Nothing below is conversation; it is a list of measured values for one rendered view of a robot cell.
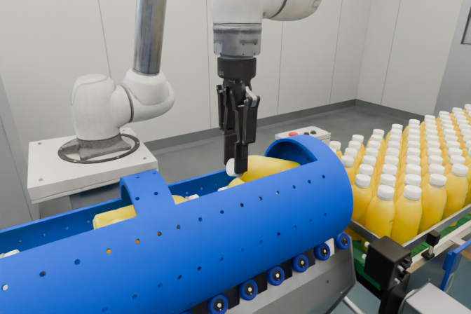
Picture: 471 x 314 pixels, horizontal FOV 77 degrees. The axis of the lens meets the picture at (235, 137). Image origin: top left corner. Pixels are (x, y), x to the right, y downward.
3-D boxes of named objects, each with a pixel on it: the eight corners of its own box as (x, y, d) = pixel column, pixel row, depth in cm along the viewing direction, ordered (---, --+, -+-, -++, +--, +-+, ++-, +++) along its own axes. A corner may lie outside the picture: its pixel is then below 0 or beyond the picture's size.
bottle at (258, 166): (281, 169, 80) (224, 162, 69) (298, 155, 75) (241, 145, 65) (289, 193, 76) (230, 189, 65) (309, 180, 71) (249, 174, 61)
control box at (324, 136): (273, 158, 118) (274, 133, 114) (310, 147, 127) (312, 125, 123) (289, 167, 110) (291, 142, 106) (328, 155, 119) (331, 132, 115)
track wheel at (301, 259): (287, 256, 72) (291, 256, 71) (301, 249, 74) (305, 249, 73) (294, 275, 71) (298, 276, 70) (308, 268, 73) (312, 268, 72)
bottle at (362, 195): (366, 244, 87) (377, 189, 80) (340, 239, 89) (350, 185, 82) (364, 228, 93) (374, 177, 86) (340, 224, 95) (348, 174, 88)
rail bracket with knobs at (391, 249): (355, 270, 78) (361, 239, 74) (372, 260, 81) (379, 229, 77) (390, 298, 70) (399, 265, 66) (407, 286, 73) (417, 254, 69)
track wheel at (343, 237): (331, 235, 79) (336, 235, 78) (342, 230, 81) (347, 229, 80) (337, 252, 78) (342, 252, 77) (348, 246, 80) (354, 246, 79)
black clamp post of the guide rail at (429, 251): (420, 255, 83) (427, 232, 80) (426, 251, 84) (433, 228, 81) (428, 261, 81) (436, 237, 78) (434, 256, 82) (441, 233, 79)
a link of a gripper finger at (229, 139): (225, 136, 63) (223, 135, 64) (225, 165, 66) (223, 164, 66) (237, 134, 64) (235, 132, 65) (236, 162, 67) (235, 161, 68)
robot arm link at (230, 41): (228, 24, 48) (227, 62, 50) (272, 24, 53) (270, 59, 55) (204, 24, 56) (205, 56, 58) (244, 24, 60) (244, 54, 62)
